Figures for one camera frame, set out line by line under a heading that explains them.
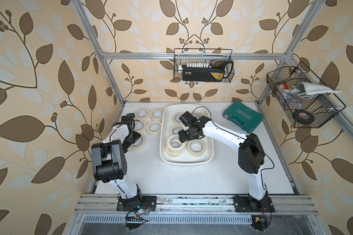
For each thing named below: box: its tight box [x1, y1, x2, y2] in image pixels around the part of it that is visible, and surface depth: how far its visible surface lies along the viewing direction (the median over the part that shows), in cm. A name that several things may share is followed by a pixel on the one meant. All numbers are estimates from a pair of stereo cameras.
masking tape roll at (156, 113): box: [149, 107, 164, 121], surface depth 114 cm
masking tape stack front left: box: [165, 134, 186, 158], surface depth 91 cm
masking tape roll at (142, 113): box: [135, 107, 150, 120], surface depth 114 cm
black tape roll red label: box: [292, 109, 315, 125], surface depth 72 cm
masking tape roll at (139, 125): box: [132, 118, 147, 134], surface depth 107 cm
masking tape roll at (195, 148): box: [186, 139, 206, 158], surface depth 95 cm
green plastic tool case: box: [222, 100, 265, 134], surface depth 107 cm
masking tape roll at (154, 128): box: [146, 120, 162, 136], surface depth 106 cm
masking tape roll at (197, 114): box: [191, 111, 203, 120], surface depth 110 cm
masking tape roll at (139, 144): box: [127, 131, 147, 152], surface depth 96 cm
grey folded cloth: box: [282, 81, 344, 96], surface depth 64 cm
